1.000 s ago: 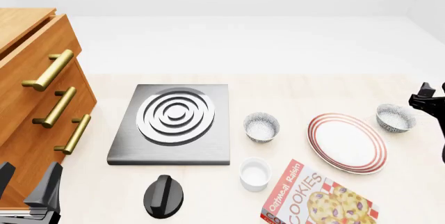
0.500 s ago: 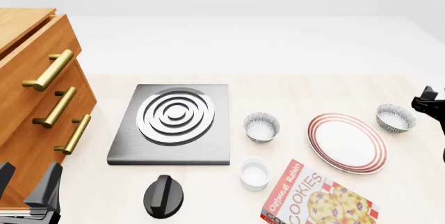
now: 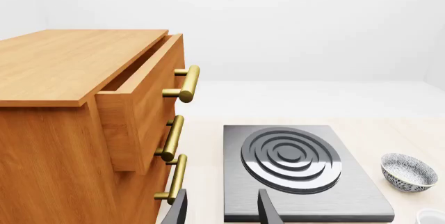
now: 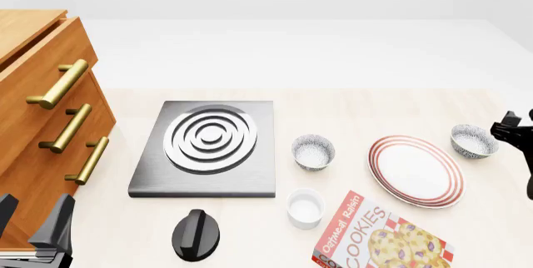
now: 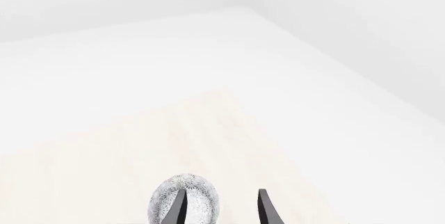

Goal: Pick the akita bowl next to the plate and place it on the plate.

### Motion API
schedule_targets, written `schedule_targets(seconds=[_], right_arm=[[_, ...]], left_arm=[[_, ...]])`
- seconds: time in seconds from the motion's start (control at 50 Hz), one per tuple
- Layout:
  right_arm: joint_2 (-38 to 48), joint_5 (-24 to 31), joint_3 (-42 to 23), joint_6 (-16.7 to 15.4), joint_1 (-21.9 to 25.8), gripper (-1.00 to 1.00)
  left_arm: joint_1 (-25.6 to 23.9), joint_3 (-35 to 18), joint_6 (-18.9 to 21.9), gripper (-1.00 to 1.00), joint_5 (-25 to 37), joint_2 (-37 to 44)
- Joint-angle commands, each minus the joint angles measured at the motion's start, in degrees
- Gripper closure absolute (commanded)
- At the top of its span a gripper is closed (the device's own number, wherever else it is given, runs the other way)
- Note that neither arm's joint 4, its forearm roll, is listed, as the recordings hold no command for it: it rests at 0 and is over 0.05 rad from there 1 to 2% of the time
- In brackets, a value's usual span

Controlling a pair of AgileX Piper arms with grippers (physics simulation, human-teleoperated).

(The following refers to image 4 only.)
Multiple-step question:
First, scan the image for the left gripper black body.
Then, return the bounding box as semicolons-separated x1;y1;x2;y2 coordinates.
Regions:
0;246;74;268

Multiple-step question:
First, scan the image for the speckled patterned bowl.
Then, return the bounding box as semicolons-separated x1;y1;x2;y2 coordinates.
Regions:
450;123;500;161
291;133;336;172

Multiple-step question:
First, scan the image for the oatmeal raisin cookies box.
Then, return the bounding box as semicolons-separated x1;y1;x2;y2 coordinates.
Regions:
311;190;456;268

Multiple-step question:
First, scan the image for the brass drawer handle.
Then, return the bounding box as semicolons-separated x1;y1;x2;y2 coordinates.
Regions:
63;136;111;186
26;58;90;111
38;103;93;155

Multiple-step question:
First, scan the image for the wooden cabinet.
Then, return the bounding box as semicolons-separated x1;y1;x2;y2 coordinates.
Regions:
0;8;117;252

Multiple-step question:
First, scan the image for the flat stove plate with rings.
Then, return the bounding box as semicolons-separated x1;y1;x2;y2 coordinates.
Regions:
127;100;278;200

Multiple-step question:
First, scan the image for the white plate with red rings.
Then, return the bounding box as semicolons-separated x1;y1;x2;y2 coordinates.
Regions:
367;134;466;210

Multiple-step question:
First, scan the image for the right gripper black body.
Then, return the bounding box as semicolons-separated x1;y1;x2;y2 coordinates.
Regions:
490;120;533;151

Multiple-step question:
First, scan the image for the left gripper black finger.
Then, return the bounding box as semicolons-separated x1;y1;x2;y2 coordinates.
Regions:
27;192;77;256
0;193;20;237

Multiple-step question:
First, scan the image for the wooden cabinet drawer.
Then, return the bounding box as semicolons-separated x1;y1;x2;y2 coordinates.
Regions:
0;69;117;177
0;16;100;132
0;122;117;251

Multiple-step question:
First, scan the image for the round black stove knob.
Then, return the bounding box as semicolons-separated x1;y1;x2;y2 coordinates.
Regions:
171;208;221;263

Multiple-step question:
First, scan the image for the small white ramekin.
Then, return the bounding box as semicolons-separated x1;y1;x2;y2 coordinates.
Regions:
286;187;326;231

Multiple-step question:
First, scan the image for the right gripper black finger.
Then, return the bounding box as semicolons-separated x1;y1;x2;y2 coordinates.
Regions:
512;147;533;201

